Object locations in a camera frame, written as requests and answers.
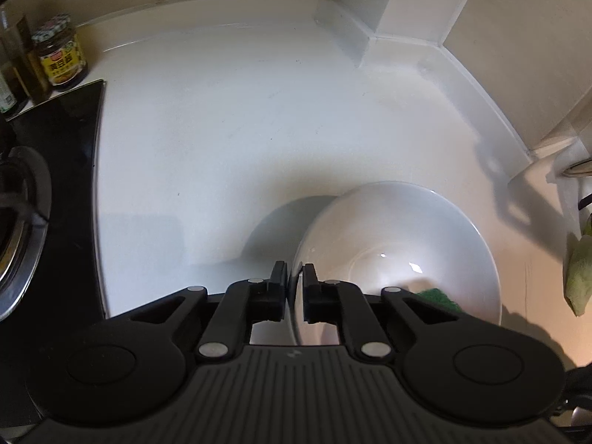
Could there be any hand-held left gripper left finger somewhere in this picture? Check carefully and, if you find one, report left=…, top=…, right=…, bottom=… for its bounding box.
left=110, top=260, right=289, bottom=364

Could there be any white ceramic bowl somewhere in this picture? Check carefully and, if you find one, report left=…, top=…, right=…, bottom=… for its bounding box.
left=290, top=181, right=502, bottom=347

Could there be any black glass stove top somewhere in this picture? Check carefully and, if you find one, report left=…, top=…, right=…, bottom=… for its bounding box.
left=0, top=78, right=110, bottom=426

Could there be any sauce jar with yellow label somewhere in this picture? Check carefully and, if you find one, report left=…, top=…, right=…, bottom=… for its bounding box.
left=31, top=14, right=90, bottom=92

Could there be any metal stove burner ring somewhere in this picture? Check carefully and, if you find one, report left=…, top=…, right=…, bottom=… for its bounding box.
left=0, top=145, right=53, bottom=323

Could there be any dark bottle with green label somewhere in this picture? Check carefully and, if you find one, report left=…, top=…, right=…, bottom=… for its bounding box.
left=0, top=58, right=29, bottom=120

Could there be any pink and green sponge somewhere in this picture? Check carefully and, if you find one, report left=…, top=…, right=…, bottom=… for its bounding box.
left=407, top=287, right=463, bottom=313

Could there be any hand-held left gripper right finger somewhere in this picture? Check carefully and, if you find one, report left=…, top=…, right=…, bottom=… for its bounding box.
left=300, top=263, right=469, bottom=364

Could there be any light green cloth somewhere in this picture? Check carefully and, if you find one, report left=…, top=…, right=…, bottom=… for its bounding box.
left=562, top=215, right=592, bottom=318

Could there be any dark glass bottle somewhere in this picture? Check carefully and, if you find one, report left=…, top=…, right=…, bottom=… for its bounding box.
left=0, top=7, right=53, bottom=103

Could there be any metal sink edge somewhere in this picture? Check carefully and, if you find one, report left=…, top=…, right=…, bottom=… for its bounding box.
left=561, top=159, right=592, bottom=179

